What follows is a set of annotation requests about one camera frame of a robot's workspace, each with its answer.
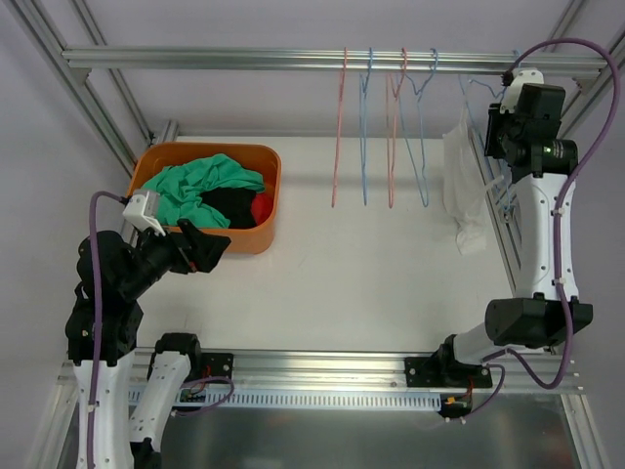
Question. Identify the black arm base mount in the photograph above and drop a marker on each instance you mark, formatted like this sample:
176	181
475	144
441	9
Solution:
214	364

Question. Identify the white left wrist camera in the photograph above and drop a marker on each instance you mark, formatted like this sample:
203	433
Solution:
141	211

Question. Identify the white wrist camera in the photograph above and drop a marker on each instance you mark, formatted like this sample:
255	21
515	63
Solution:
141	211
520	78

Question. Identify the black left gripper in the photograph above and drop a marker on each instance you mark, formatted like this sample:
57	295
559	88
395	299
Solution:
185	249

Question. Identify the black tank top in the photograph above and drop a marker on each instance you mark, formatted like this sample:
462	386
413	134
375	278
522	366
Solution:
235	204

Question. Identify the green tank top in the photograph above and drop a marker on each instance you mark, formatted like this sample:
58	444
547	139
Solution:
180	188

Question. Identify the pink wire hanger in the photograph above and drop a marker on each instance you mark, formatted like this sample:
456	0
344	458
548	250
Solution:
339	124

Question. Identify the white slotted cable duct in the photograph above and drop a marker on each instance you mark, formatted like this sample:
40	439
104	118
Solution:
300	399

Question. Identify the blue hanger with green top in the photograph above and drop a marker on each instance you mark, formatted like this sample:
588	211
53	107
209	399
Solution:
419	169

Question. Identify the white tank top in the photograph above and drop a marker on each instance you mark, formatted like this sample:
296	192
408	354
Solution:
464	191

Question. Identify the aluminium hanging rail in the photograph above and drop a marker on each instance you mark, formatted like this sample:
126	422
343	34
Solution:
267	59

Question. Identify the red tank top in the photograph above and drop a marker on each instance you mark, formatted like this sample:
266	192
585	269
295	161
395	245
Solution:
261	208

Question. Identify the pink hanger with black top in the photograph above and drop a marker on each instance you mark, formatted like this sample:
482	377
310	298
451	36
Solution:
391	107

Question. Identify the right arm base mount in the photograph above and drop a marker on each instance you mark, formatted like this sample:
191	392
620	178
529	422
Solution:
431	372

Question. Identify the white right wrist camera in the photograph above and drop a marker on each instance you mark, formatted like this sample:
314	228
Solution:
520	78

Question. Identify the orange plastic bin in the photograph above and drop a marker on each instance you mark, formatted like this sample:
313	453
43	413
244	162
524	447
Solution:
259	158

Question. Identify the blue wire hanger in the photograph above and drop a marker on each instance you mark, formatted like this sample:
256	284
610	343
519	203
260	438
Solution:
364	79
494	167

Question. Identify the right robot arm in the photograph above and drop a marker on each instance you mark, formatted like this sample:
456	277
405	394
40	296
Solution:
538	323

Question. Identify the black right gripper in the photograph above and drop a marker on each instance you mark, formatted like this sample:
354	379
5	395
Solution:
491	132

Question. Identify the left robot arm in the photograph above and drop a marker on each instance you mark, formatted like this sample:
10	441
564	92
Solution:
102	335

